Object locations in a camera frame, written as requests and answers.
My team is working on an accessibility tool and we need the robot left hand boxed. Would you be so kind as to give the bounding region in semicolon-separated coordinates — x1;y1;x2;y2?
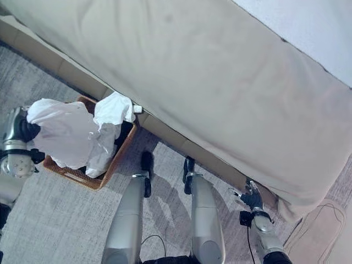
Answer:
1;106;41;144

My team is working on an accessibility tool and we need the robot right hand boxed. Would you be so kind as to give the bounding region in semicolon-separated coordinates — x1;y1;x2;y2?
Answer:
227;180;264;212

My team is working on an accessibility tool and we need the white garment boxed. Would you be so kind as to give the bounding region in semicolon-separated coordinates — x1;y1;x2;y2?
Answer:
26;91;143;178

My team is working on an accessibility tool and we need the robot right leg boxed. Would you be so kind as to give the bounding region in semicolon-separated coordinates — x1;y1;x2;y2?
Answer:
182;156;227;264

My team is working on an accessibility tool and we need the beige floor cushion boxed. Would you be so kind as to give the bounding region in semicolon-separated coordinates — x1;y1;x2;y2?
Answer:
283;197;352;264

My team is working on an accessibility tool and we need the brown woven basket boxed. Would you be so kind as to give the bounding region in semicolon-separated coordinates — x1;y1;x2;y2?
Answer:
42;95;138;191

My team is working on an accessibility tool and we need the grey woven rug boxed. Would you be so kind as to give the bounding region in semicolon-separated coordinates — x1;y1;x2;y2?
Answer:
0;41;303;264

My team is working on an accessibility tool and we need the black garment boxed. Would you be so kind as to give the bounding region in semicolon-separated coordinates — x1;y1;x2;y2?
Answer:
76;120;135;174

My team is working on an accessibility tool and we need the beige bed mattress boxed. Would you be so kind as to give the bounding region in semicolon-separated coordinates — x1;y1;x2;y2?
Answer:
0;0;352;221

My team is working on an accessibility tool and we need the wooden bed frame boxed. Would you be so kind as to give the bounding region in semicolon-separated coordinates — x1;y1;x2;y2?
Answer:
0;16;278;210

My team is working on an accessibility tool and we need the black cable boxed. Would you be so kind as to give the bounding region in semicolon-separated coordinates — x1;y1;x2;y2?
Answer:
140;235;168;259

